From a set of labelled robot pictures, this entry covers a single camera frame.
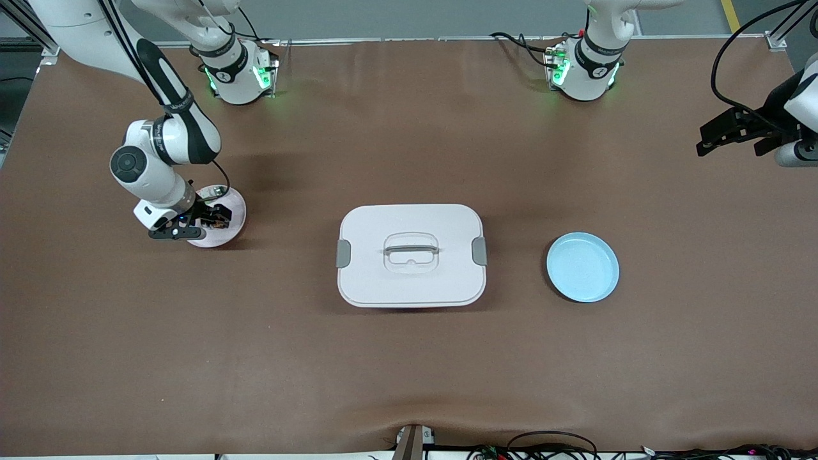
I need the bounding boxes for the white lidded storage box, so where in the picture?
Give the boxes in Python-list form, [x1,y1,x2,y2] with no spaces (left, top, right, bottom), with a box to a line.
[336,204,488,309]

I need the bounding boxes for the pink round plate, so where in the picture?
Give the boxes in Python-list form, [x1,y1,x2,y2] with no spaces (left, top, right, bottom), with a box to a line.
[185,185,247,249]

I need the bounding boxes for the light blue round plate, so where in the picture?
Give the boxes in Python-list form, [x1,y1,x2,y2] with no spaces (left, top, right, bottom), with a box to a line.
[546,231,621,303]

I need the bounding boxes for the brown table mat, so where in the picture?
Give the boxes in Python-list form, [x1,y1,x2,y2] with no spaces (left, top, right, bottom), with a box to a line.
[0,38,818,456]

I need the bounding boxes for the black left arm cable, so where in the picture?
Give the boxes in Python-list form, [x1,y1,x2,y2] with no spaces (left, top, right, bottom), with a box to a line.
[711,0,818,132]

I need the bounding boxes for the aluminium frame post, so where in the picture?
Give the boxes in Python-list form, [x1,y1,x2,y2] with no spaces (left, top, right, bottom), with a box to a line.
[0,0,63,65]
[766,0,818,52]

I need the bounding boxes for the black base power cables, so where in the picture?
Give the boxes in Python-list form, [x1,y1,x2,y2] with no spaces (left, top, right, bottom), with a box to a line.
[489,31,560,71]

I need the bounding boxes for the silver table edge rail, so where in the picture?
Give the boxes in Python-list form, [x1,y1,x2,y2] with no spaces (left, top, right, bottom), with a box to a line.
[153,35,769,47]

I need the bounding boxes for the metal table clamp bracket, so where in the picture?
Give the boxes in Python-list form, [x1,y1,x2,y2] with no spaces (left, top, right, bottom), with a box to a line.
[391,424,436,460]

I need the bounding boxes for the cable bundle with connectors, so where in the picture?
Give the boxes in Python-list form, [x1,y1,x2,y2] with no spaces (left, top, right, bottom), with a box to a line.
[639,443,818,460]

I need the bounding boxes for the black looped cable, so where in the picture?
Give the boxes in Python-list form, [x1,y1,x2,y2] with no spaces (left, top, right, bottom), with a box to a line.
[506,431,599,460]

